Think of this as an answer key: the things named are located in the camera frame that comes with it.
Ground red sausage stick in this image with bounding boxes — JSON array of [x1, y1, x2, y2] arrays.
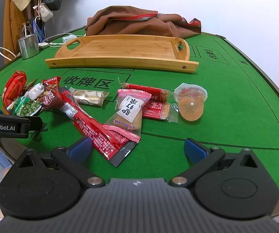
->
[[119, 83, 170, 101]]

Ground beige cable loop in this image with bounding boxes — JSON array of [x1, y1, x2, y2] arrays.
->
[[0, 47, 21, 61]]

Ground red nut packet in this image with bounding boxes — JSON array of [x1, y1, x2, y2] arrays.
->
[[2, 70, 27, 114]]

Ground red cracker packet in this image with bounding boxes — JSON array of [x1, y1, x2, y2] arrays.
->
[[142, 99, 179, 123]]

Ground small white purse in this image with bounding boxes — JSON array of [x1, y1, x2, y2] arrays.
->
[[36, 3, 53, 22]]

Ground brown cloth bag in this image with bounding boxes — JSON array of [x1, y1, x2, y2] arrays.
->
[[85, 5, 202, 39]]

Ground green pea packet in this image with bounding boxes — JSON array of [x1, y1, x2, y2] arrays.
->
[[7, 97, 43, 117]]

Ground white charger cable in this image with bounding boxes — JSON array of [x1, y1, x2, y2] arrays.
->
[[43, 33, 68, 47]]

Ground steel cup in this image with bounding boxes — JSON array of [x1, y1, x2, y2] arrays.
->
[[17, 33, 40, 60]]

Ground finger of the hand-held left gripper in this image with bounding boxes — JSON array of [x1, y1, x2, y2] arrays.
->
[[29, 116, 43, 133]]

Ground dark red snack packet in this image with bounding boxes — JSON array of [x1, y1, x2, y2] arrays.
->
[[42, 76, 66, 111]]

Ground pink pastry packet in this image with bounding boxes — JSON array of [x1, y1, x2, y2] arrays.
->
[[105, 89, 152, 143]]

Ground blue cords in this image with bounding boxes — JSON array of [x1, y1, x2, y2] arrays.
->
[[32, 17, 46, 44]]

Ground wooden tray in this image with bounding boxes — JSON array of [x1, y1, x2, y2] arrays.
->
[[45, 34, 199, 73]]

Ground brown peanut packet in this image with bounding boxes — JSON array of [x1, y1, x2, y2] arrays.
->
[[24, 78, 45, 100]]

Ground long red snack packet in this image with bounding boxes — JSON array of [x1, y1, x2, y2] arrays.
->
[[60, 90, 141, 168]]

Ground white charger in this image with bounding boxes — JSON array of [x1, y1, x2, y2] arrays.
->
[[62, 34, 76, 44]]

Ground orange jelly cup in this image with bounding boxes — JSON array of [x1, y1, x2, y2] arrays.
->
[[174, 83, 208, 122]]

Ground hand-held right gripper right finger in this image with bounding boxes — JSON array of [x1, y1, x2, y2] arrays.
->
[[169, 138, 266, 188]]

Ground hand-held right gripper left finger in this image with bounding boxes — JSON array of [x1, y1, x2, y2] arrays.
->
[[13, 137, 106, 188]]

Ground clear nougat packet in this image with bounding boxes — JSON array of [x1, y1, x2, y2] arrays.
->
[[69, 87, 110, 107]]

